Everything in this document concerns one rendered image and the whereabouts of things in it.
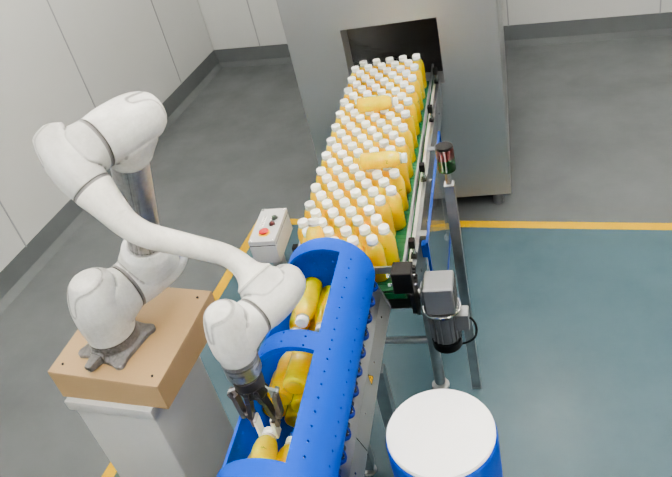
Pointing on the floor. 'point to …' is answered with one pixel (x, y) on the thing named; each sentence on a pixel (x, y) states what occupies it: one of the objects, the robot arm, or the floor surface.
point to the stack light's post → (461, 277)
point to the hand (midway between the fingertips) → (267, 425)
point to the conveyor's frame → (420, 244)
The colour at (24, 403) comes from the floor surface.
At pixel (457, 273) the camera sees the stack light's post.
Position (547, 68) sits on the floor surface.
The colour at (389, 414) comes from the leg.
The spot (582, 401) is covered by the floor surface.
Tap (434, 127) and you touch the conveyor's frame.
